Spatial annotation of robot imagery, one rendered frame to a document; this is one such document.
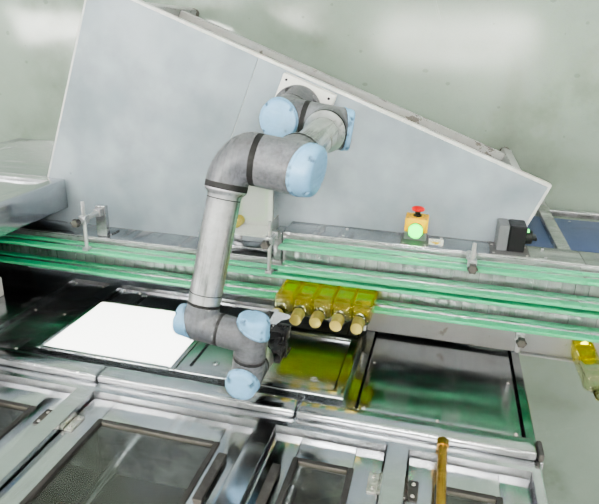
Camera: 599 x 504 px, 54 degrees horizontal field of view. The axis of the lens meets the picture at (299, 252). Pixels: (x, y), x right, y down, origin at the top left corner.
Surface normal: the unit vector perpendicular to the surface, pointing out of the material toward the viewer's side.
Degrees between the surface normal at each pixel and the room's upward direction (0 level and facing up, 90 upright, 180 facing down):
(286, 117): 8
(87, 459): 90
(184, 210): 0
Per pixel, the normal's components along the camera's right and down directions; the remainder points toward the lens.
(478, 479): 0.03, -0.94
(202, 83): -0.25, 0.33
